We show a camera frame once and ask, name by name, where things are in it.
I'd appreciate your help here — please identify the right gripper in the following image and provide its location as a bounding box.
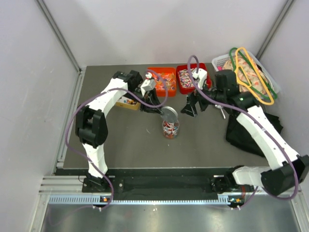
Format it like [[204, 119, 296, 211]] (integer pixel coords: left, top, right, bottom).
[[181, 79, 225, 118]]

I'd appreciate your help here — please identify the clear jar lid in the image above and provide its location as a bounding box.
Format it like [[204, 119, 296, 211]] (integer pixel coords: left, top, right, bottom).
[[161, 106, 178, 123]]

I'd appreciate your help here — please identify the metal scoop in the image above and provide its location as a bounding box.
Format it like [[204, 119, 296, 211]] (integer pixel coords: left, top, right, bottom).
[[218, 105, 226, 119]]

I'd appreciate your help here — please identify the gold candy tin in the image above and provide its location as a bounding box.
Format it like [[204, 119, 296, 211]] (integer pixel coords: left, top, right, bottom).
[[115, 96, 140, 110]]

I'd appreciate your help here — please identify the clear glass jar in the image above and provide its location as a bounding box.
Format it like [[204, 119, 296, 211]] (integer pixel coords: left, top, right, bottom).
[[162, 121, 180, 139]]

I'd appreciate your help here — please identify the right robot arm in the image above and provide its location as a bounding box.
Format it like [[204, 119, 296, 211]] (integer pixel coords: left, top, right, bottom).
[[181, 68, 309, 198]]

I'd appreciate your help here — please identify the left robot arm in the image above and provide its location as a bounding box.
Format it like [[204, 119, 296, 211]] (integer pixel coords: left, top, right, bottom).
[[75, 70, 163, 192]]

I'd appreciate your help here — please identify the red candy box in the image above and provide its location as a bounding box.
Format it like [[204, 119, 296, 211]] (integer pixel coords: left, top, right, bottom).
[[176, 63, 212, 95]]

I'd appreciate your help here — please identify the orange candy box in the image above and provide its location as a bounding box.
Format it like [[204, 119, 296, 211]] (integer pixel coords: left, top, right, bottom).
[[148, 67, 177, 97]]

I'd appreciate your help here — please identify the white plastic basket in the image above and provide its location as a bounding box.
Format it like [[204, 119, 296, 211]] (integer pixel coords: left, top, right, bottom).
[[211, 51, 280, 99]]

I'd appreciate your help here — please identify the yellow hanger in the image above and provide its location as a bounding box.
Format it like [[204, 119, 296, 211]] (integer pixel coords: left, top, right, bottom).
[[228, 47, 275, 105]]

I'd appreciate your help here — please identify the black cloth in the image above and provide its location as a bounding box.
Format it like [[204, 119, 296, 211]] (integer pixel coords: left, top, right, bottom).
[[225, 110, 283, 158]]

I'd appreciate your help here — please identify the floral cloth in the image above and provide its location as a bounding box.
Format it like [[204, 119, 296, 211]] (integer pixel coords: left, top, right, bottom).
[[223, 57, 268, 97]]

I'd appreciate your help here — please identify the green hanger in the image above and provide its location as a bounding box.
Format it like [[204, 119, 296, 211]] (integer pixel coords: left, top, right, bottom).
[[229, 47, 278, 100]]

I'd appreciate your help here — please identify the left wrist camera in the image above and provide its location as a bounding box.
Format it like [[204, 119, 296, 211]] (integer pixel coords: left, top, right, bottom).
[[140, 72, 156, 97]]

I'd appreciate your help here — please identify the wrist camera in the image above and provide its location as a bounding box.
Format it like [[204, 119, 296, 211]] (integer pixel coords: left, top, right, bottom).
[[140, 72, 156, 97], [192, 68, 208, 89]]

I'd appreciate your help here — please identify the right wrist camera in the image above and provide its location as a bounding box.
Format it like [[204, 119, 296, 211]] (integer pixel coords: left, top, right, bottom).
[[192, 68, 208, 89]]

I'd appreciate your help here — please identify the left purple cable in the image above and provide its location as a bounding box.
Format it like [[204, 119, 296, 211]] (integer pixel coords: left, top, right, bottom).
[[65, 69, 169, 211]]

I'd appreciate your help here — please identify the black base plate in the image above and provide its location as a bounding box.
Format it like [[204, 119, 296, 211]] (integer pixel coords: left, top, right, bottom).
[[82, 175, 256, 201]]

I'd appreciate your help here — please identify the white cable duct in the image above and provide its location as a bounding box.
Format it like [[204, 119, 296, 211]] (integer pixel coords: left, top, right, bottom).
[[48, 195, 232, 205]]

